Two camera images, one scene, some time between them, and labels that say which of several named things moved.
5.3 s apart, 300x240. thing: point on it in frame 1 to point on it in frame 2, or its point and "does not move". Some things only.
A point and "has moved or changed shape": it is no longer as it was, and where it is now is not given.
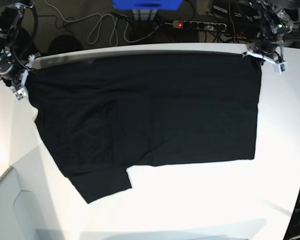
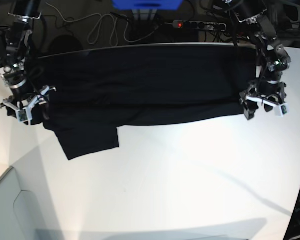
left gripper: (3, 64) to (24, 98)
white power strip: (215, 26) does not move
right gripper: (269, 48) to (272, 92)
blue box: (147, 4) does not move
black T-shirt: (101, 114) has moved or changed shape
